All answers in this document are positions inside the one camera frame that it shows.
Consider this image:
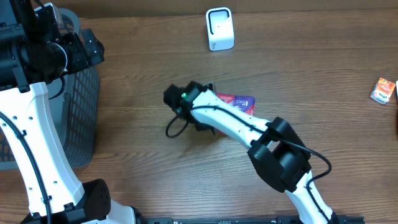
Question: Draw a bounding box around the small orange packet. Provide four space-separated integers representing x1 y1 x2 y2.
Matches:
370 77 396 105

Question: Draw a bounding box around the dark grey plastic basket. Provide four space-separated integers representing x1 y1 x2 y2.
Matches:
1 8 100 170

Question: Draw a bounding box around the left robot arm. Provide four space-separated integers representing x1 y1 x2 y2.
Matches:
1 0 137 223

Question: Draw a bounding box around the white barcode scanner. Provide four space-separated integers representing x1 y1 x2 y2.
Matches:
205 7 234 51

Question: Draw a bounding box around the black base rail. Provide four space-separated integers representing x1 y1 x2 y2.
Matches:
133 216 364 224

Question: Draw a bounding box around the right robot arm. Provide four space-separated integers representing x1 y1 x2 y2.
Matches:
164 82 339 223

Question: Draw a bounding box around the purple red pad package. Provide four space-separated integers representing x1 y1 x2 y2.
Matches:
216 93 255 116

